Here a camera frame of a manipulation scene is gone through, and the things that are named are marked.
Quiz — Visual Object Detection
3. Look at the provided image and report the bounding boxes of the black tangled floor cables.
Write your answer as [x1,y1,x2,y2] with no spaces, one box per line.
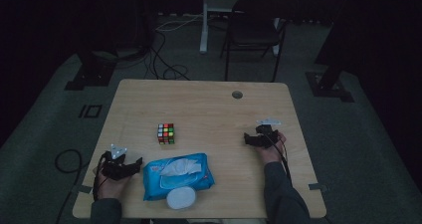
[142,29,192,82]

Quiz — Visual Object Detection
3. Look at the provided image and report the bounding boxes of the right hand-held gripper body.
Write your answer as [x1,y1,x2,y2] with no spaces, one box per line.
[255,117,283,148]

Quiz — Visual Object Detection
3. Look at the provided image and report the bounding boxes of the person's right hand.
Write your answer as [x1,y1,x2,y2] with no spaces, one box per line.
[254,131,288,165]

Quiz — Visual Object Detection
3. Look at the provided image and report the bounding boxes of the person's left hand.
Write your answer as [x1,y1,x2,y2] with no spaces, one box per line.
[95,165,131,201]

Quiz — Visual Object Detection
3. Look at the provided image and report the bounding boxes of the black stand base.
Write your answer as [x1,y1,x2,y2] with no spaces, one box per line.
[64,50,117,92]
[305,18,355,104]

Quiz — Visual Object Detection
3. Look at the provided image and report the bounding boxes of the black folding chair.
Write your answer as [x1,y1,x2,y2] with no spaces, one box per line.
[220,0,299,83]

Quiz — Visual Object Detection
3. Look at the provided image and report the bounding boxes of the colourful puzzle cube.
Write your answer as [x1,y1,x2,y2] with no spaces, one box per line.
[156,122,176,145]

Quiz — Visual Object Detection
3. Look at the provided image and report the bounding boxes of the blue wet wipes pack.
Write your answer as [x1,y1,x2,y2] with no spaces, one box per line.
[142,152,216,211]

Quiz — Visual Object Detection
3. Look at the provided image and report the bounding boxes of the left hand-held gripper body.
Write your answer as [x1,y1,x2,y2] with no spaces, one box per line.
[101,143,134,181]

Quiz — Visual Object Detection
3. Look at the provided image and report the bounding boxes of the white wet wipe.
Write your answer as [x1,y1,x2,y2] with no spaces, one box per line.
[160,158,203,177]

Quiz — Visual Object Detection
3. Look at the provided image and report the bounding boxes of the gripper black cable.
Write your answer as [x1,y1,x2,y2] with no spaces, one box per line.
[92,151,111,202]
[264,135,294,186]

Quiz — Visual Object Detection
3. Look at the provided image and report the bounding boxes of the white floor cable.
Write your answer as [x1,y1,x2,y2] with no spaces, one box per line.
[154,13,204,32]

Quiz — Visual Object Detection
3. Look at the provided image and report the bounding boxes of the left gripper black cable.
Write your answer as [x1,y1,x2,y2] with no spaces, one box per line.
[92,151,111,202]

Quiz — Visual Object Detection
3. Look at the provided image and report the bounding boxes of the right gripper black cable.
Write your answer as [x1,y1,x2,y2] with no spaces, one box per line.
[264,135,294,186]

